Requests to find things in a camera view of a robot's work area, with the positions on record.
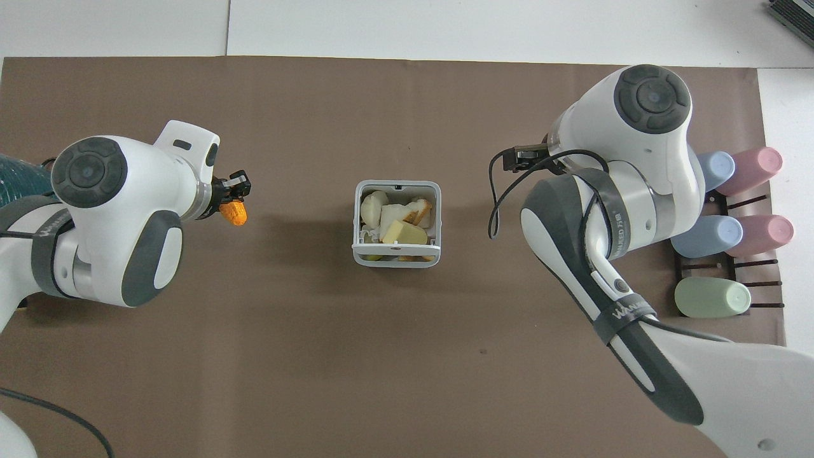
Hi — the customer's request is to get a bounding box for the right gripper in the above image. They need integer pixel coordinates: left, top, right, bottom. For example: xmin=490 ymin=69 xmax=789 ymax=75
xmin=513 ymin=144 xmax=553 ymax=174

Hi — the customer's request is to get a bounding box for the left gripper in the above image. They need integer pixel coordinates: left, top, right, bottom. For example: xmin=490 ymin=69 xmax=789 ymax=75
xmin=207 ymin=170 xmax=252 ymax=221

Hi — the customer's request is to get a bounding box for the orange food piece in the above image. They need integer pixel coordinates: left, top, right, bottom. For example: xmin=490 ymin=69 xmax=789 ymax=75
xmin=219 ymin=199 xmax=248 ymax=228

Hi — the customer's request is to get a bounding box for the small white trash bin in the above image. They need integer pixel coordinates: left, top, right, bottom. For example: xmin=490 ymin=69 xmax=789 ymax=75
xmin=352 ymin=179 xmax=443 ymax=268

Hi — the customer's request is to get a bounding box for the brown bread piece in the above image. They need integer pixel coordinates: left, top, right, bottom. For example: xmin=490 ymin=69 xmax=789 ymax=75
xmin=407 ymin=198 xmax=434 ymax=227

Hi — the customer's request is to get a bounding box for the round white food piece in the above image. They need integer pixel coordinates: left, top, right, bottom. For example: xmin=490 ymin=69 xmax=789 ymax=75
xmin=361 ymin=190 xmax=390 ymax=226

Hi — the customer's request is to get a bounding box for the yellow cheese wedge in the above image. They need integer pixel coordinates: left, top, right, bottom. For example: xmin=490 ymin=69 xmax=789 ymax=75
xmin=381 ymin=219 xmax=429 ymax=246

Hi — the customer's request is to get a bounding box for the blue plastic cup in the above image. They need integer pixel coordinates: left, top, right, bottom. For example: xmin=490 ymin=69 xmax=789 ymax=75
xmin=670 ymin=214 xmax=744 ymax=259
xmin=696 ymin=151 xmax=737 ymax=193

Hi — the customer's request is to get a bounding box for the teal ribbed object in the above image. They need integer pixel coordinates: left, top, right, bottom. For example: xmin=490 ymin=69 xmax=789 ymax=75
xmin=0 ymin=153 xmax=55 ymax=209

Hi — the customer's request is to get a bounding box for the pink plastic cup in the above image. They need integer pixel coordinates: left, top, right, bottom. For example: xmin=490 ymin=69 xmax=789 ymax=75
xmin=724 ymin=214 xmax=795 ymax=259
xmin=715 ymin=146 xmax=785 ymax=197

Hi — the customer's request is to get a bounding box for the green plastic cup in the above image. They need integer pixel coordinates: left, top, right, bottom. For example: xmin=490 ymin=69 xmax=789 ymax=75
xmin=673 ymin=277 xmax=752 ymax=319

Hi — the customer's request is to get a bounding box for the dark grey ribbed device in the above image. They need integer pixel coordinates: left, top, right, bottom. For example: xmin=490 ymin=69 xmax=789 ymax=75
xmin=766 ymin=0 xmax=814 ymax=41

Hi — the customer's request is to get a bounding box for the black cable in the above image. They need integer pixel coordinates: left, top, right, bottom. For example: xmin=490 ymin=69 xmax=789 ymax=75
xmin=0 ymin=387 xmax=116 ymax=458
xmin=488 ymin=147 xmax=611 ymax=240

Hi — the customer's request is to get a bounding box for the black wire cup rack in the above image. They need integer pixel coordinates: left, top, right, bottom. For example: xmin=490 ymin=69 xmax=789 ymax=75
xmin=673 ymin=190 xmax=787 ymax=310

